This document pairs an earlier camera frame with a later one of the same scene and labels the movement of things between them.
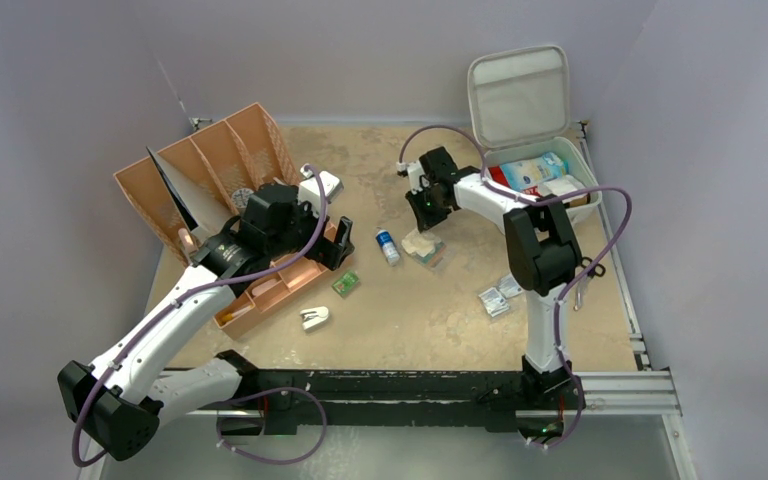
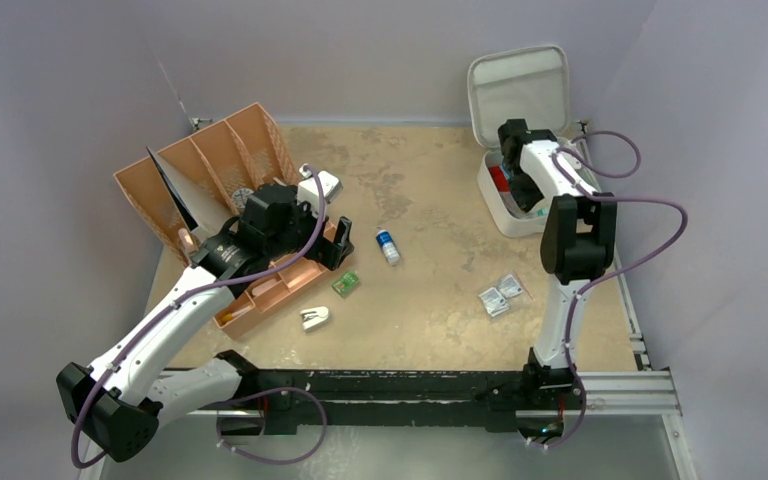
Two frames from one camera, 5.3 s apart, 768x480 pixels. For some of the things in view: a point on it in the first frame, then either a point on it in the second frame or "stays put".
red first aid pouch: [498, 176] stays put
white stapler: [313, 316] stays put
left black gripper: [332, 252] stays put
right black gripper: [423, 206] to [525, 195]
